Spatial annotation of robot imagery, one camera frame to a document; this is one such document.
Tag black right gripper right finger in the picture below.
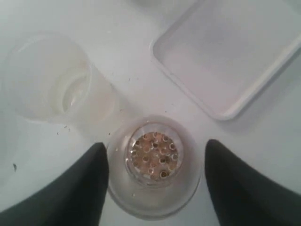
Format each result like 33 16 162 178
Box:
205 139 301 226

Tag small wooden blocks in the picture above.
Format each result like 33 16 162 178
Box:
129 132 182 181

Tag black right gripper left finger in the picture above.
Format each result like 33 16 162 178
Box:
0 143 109 226

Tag translucent plastic deli container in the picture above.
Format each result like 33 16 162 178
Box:
0 33 116 125

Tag clear plastic shaker lid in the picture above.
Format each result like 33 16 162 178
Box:
107 115 204 220

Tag white rectangular tray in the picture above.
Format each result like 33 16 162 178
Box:
150 0 301 121

